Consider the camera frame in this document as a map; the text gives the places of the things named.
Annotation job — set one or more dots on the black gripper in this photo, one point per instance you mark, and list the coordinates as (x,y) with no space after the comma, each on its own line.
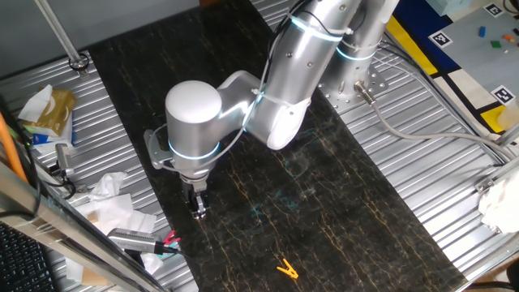
(194,192)

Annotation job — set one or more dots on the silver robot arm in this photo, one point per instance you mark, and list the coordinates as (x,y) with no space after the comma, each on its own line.
(194,125)

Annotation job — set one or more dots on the small wooden block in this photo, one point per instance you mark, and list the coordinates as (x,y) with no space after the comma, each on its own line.
(93,217)

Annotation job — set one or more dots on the red clothespin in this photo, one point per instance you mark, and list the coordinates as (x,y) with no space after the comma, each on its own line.
(171,237)

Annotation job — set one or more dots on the teal clothespin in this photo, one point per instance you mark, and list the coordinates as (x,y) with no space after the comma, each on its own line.
(175,244)

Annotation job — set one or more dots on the black gold-veined marble mat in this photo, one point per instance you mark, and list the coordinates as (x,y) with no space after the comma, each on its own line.
(263,223)

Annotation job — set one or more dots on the crumpled white tissue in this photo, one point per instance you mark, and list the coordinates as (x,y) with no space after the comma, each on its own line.
(107,184)

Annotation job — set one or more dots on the orange clothespin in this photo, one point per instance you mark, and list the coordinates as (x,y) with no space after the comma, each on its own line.
(288,271)

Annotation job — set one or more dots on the crumpled white paper pile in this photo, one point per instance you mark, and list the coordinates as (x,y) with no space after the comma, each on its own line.
(61,233)

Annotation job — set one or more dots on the blue white tissue pack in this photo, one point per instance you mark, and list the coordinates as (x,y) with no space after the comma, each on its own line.
(52,142)

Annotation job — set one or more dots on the golden yellow tissue box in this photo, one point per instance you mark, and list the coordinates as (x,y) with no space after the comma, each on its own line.
(57,111)

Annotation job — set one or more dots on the black keyboard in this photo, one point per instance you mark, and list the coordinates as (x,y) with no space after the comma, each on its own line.
(22,263)

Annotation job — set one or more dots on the white tissue in box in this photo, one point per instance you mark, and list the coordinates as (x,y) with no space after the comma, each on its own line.
(36,103)

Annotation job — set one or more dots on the orange tube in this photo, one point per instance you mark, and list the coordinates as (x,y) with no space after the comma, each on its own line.
(10,150)

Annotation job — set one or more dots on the metal pole with foot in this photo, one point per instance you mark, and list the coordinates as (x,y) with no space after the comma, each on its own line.
(61,37)

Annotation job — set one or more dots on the blue yellow white patterned mat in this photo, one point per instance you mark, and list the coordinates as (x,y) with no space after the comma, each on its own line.
(421,36)

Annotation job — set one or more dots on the black white fiducial tag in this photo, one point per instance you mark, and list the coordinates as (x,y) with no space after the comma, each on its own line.
(493,9)
(503,95)
(440,39)

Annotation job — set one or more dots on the white cloth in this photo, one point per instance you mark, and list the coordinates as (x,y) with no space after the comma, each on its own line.
(500,204)

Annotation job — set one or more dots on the grey board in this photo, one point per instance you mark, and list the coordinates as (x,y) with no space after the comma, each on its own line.
(474,61)

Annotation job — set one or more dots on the light blue box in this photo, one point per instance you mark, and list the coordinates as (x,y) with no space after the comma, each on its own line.
(450,5)

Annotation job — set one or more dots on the small blue brick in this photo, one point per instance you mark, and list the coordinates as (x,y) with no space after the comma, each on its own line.
(481,31)

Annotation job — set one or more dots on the small green brick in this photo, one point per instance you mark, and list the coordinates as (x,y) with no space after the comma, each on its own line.
(495,44)

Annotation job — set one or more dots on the small orange brick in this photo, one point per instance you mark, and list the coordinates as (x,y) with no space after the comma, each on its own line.
(508,37)

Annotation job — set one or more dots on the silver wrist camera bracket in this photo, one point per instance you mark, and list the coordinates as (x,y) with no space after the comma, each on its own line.
(156,152)

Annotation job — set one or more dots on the ribbed silver camera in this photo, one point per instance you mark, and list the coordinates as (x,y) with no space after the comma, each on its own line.
(129,239)

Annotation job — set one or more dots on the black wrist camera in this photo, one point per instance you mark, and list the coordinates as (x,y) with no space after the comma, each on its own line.
(159,122)

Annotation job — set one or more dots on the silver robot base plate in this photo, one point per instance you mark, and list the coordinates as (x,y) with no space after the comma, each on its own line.
(377,83)

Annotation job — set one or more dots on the aluminium profile with bracket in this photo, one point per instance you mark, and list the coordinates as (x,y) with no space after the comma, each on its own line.
(484,185)

